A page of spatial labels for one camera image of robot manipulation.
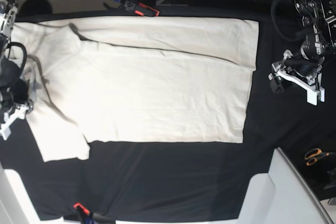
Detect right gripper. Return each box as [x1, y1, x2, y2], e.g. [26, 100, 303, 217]
[0, 77, 35, 141]

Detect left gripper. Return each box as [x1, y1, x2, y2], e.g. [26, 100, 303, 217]
[268, 50, 325, 105]

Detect white T-shirt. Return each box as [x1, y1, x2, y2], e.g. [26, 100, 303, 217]
[12, 16, 259, 162]

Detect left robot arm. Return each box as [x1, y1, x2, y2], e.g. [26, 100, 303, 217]
[268, 0, 335, 105]

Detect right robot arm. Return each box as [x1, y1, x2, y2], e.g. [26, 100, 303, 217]
[1, 0, 34, 140]

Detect white plastic bin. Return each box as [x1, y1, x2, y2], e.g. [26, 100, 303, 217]
[237, 148, 334, 223]

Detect blue orange clamp bottom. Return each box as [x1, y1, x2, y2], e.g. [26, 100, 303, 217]
[73, 202, 116, 224]

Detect blue orange clamp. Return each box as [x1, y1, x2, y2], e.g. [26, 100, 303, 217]
[112, 0, 160, 17]
[73, 202, 116, 224]

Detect black table cloth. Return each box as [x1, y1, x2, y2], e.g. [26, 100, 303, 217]
[1, 6, 335, 222]

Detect blue orange clamp top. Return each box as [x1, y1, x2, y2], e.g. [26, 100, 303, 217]
[112, 0, 160, 17]

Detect orange handled scissors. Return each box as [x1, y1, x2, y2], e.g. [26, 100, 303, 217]
[304, 148, 335, 166]

